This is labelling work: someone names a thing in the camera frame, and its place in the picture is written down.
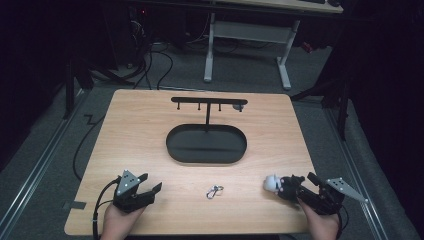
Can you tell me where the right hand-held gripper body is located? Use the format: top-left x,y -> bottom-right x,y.
298,176 -> 370,216

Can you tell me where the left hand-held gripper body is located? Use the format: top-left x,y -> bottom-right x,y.
112,169 -> 158,214

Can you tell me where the person's left hand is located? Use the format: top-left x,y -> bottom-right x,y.
99,202 -> 147,240

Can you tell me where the person's right hand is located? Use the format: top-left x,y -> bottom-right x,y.
297,198 -> 342,240

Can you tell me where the black tape strip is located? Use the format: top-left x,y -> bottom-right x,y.
62,200 -> 87,211

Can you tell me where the black key rack with tray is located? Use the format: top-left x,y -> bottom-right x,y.
165,96 -> 249,165

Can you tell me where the black metal stand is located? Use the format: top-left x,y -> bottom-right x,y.
289,46 -> 354,142
62,56 -> 134,120

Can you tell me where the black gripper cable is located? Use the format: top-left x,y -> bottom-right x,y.
92,177 -> 122,240
335,203 -> 350,240

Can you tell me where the metal floor rail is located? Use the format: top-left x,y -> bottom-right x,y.
324,107 -> 391,240
0,89 -> 90,234

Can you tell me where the silver carabiner key ring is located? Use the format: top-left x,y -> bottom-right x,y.
205,184 -> 225,201

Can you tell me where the black floor cable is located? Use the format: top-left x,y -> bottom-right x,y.
72,113 -> 107,183

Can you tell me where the bundle of black cables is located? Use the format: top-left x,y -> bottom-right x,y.
128,9 -> 175,91

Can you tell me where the white metal frame desk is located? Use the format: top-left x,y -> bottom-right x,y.
202,0 -> 345,92

